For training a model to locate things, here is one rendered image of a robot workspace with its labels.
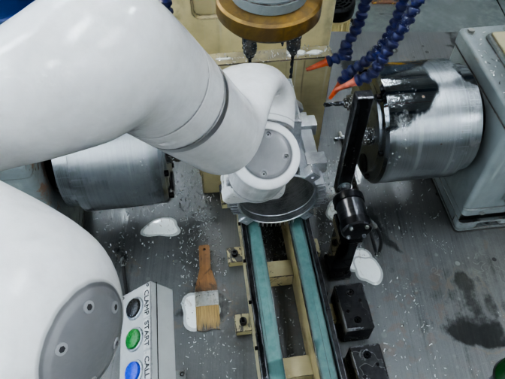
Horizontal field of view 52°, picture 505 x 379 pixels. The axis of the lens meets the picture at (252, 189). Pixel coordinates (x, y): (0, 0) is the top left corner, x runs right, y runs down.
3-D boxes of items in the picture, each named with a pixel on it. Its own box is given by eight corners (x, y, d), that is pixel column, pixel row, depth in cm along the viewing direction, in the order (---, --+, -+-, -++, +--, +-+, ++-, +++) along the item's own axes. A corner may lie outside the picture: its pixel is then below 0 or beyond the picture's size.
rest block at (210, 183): (201, 175, 131) (198, 143, 122) (228, 173, 132) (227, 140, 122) (203, 194, 128) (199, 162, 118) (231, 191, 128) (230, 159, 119)
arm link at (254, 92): (145, -27, 46) (246, 91, 75) (119, 147, 44) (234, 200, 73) (240, -34, 44) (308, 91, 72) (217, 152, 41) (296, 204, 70)
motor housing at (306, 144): (222, 159, 119) (219, 96, 104) (303, 152, 121) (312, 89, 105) (230, 231, 107) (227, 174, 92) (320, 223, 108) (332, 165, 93)
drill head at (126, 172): (28, 152, 120) (-14, 66, 101) (186, 137, 124) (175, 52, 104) (13, 243, 105) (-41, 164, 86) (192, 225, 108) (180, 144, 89)
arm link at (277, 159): (232, 134, 75) (224, 197, 73) (235, 107, 62) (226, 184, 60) (289, 141, 75) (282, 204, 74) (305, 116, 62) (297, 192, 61)
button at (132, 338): (133, 335, 80) (124, 332, 79) (146, 328, 79) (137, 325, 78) (133, 353, 78) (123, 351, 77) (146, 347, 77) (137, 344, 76)
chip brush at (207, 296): (193, 247, 119) (192, 245, 118) (215, 245, 119) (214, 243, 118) (196, 332, 106) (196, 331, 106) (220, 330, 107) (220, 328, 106)
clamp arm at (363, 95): (332, 183, 105) (352, 87, 85) (346, 182, 106) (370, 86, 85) (336, 197, 103) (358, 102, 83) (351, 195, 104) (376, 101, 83)
